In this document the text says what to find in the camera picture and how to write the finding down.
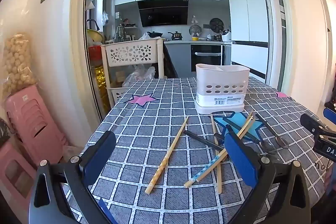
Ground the pink plastic stool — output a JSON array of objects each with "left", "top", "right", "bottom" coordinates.
[{"left": 0, "top": 141, "right": 37, "bottom": 203}]

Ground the stack of pink plastic stools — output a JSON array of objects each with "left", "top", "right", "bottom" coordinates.
[{"left": 5, "top": 85, "right": 69, "bottom": 161}]

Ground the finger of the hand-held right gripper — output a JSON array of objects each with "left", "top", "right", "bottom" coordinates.
[
  {"left": 300, "top": 113, "right": 332, "bottom": 136},
  {"left": 323, "top": 108, "right": 336, "bottom": 123}
]

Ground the cream flower-cutout storage cart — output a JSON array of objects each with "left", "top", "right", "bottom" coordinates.
[{"left": 101, "top": 38, "right": 166, "bottom": 109}]

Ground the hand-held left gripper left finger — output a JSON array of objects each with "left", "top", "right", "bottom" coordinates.
[{"left": 28, "top": 130, "right": 117, "bottom": 224}]

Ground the curved kitchen faucet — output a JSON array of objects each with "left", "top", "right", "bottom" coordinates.
[{"left": 86, "top": 19, "right": 100, "bottom": 31}]

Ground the white plastic utensil holder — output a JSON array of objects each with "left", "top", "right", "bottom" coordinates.
[{"left": 194, "top": 63, "right": 250, "bottom": 115}]

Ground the blue floral bamboo chopstick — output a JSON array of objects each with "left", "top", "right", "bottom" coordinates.
[{"left": 184, "top": 111, "right": 254, "bottom": 188}]

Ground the grey round wall strainer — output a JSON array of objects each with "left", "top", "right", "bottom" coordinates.
[{"left": 189, "top": 24, "right": 202, "bottom": 36}]

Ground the gold foil bag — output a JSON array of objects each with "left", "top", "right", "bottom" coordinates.
[{"left": 91, "top": 64, "right": 109, "bottom": 109}]

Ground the yellow plastic basin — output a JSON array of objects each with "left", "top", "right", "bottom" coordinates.
[{"left": 87, "top": 29, "right": 103, "bottom": 42}]

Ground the black range hood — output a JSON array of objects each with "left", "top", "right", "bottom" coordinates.
[{"left": 137, "top": 0, "right": 189, "bottom": 28}]

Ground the grey checked tablecloth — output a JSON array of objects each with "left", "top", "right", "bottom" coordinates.
[{"left": 67, "top": 76, "right": 336, "bottom": 224}]

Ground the bag of round puffed snacks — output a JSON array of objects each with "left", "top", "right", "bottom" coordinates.
[{"left": 2, "top": 33, "right": 37, "bottom": 98}]

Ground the white refrigerator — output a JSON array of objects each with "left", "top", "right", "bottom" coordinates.
[{"left": 225, "top": 0, "right": 269, "bottom": 80}]

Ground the black built-in oven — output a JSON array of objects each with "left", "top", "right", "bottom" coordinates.
[{"left": 191, "top": 44, "right": 223, "bottom": 73}]

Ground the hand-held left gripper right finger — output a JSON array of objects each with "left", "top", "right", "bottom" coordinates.
[{"left": 224, "top": 124, "right": 311, "bottom": 224}]

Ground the grey lower kitchen cabinet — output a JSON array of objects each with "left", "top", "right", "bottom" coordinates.
[{"left": 164, "top": 43, "right": 192, "bottom": 77}]

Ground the red plastic basket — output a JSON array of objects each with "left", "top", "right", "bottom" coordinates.
[{"left": 88, "top": 46, "right": 105, "bottom": 64}]

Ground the clear crumpled plastic bag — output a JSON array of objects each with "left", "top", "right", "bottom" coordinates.
[{"left": 122, "top": 65, "right": 156, "bottom": 87}]

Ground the black round wall strainer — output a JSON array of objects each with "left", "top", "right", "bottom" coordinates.
[{"left": 209, "top": 18, "right": 223, "bottom": 33}]

